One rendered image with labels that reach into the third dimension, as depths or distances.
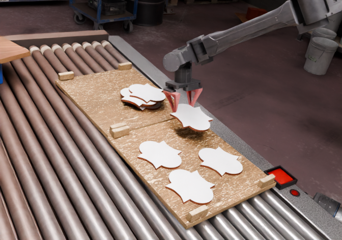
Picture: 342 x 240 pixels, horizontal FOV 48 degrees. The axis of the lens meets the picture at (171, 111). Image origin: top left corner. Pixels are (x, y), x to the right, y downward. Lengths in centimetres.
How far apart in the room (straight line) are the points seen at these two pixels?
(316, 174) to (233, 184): 192
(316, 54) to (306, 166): 196
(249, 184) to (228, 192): 9
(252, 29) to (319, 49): 367
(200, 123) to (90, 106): 40
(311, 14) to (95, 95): 83
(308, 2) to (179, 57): 40
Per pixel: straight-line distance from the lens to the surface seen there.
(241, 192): 112
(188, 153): 121
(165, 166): 113
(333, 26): 577
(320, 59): 473
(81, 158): 116
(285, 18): 99
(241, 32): 107
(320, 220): 118
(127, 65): 165
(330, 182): 301
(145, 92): 141
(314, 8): 95
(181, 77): 122
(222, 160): 120
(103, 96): 144
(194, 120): 123
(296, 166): 302
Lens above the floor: 165
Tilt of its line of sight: 31 degrees down
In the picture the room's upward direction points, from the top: 10 degrees clockwise
